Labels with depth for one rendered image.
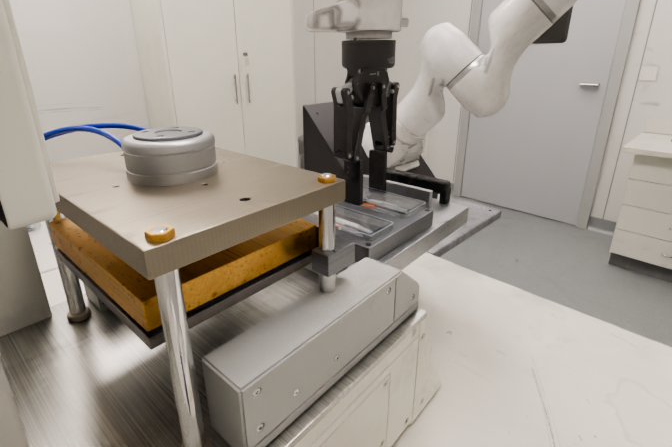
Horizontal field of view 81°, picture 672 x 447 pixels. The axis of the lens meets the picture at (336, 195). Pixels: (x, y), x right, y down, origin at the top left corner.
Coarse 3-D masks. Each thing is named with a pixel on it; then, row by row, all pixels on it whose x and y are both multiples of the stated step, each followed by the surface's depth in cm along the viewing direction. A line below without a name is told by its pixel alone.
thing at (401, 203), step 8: (368, 192) 62; (376, 192) 62; (384, 192) 62; (368, 200) 59; (376, 200) 59; (384, 200) 59; (392, 200) 59; (400, 200) 59; (408, 200) 59; (416, 200) 59; (392, 208) 56; (400, 208) 56; (408, 208) 56
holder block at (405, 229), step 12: (336, 204) 61; (348, 204) 61; (384, 216) 56; (420, 216) 56; (432, 216) 59; (384, 228) 53; (396, 228) 53; (408, 228) 54; (420, 228) 57; (360, 240) 49; (384, 240) 49; (396, 240) 52; (360, 252) 48; (372, 252) 48; (384, 252) 50
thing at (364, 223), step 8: (336, 208) 57; (344, 208) 57; (336, 216) 54; (344, 216) 54; (352, 216) 54; (360, 216) 54; (368, 216) 54; (344, 224) 52; (352, 224) 52; (360, 224) 52; (368, 224) 52; (376, 224) 52; (384, 224) 52; (368, 232) 49
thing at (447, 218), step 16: (368, 176) 70; (400, 192) 66; (416, 192) 64; (432, 192) 63; (432, 208) 66; (448, 208) 66; (464, 208) 66; (432, 224) 60; (448, 224) 62; (416, 240) 55; (432, 240) 58; (384, 256) 50; (400, 256) 52; (416, 256) 55; (336, 272) 49
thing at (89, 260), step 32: (64, 224) 38; (288, 224) 38; (64, 256) 38; (96, 256) 32; (224, 256) 32; (256, 256) 33; (288, 256) 36; (96, 288) 33; (128, 288) 28; (192, 288) 29; (224, 288) 31; (256, 288) 34; (128, 320) 29; (160, 320) 27; (192, 320) 29
